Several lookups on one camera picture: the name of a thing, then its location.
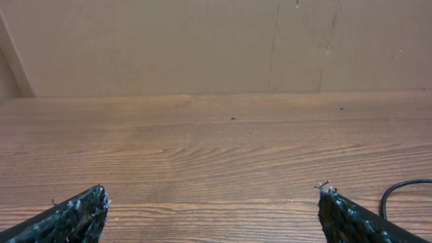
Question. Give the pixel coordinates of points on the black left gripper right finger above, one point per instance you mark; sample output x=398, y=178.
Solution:
x=344, y=221

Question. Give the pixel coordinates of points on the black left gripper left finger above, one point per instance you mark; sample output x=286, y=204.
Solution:
x=80, y=218

